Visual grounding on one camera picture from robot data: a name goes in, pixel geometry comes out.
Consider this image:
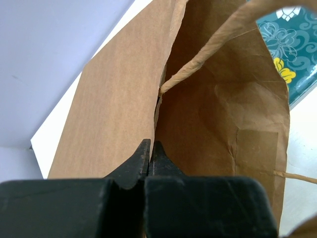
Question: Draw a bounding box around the teal floral tray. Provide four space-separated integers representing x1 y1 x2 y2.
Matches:
256 6 317 106

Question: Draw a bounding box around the brown paper bag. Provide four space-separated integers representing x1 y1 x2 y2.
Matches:
49 0 317 237

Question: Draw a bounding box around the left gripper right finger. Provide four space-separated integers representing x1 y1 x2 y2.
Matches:
145 142 278 238

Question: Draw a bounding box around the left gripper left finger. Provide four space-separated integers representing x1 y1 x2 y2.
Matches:
0 139 151 238

